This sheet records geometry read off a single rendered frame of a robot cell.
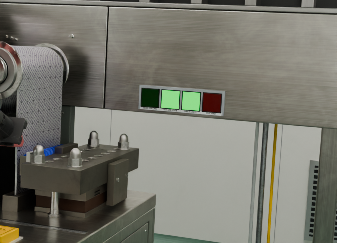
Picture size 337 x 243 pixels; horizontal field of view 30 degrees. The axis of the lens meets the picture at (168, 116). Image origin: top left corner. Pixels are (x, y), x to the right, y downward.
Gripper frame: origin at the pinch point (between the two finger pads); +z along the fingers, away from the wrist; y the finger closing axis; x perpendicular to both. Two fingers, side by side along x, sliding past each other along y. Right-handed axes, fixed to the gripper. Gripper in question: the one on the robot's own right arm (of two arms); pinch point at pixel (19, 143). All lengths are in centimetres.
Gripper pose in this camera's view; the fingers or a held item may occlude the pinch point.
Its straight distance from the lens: 163.5
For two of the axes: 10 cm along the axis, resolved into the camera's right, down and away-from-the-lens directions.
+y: 9.5, 0.8, -2.9
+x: 2.0, -9.1, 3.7
